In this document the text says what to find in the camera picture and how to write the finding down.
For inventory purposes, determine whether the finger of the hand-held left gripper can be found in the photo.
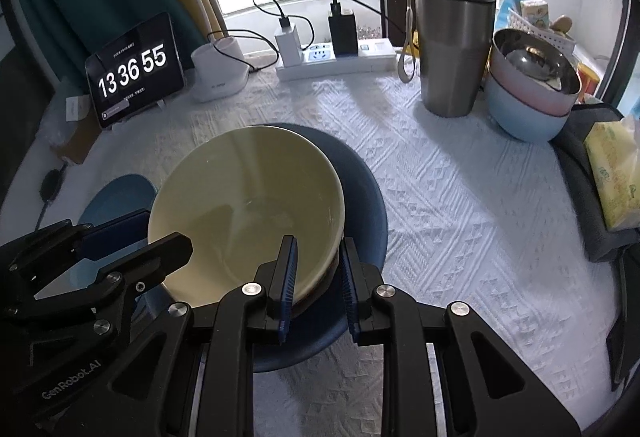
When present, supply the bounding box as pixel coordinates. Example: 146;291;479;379
0;232;194;335
10;211;151;290

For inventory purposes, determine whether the black charger cable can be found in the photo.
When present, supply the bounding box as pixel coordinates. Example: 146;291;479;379
207;0;321;72
332;0;416;50

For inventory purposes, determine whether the white desk lamp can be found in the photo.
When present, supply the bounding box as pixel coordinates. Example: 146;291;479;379
117;0;249;104

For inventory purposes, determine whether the grey towel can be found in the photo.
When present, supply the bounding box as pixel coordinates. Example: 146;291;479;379
549;103;640;264

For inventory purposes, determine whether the small white box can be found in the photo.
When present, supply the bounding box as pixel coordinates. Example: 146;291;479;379
65;96;93;124

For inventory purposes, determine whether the blue snack bag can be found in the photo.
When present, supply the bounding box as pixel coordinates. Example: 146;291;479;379
495;0;538;25

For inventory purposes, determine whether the clear plastic bag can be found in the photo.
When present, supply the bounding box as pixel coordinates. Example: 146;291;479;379
40;77;93;148

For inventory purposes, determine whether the orange lidded jar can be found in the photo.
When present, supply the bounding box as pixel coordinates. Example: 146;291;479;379
577;64;601;95

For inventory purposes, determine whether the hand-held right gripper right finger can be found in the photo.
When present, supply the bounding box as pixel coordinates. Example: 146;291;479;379
340;237;583;437

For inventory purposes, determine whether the white power strip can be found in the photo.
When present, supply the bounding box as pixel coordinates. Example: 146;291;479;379
276;38;396;82

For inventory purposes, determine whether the cardboard box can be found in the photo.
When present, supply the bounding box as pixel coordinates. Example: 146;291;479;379
52;114;103;165

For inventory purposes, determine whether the dark blue bowl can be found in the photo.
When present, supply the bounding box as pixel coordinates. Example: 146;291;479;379
250;123;388;374

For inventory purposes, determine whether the yellow tissue pack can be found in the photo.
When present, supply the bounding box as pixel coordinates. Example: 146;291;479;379
584;114;640;232

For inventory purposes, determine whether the black tablet clock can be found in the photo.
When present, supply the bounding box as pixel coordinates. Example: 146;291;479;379
84;12;185;130

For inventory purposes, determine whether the cream bowl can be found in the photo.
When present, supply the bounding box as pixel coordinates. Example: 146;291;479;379
147;126;347;310

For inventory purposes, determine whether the cream snack pack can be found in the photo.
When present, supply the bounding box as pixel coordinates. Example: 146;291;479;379
520;0;551;30

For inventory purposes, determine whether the plain pink bowl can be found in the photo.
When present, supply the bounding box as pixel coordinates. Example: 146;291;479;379
487;42;583;118

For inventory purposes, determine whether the steel tumbler with black lid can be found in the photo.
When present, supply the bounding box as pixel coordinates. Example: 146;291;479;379
397;0;497;118

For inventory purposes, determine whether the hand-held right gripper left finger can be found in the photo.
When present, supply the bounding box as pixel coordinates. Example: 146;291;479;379
75;235;299;437

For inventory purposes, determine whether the light blue bowl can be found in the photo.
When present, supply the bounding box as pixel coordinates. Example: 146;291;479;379
484;77;571;142

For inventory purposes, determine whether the black charger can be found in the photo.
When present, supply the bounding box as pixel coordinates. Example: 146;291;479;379
327;0;360;56

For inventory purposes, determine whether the black round puck with cable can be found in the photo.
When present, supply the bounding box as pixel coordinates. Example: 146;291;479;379
34;169;68;238

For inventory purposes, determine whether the white perforated basket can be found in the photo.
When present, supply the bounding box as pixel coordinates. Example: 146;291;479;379
507;9;576;52

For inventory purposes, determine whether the white charger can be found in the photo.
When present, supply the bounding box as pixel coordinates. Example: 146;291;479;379
274;17;302;66

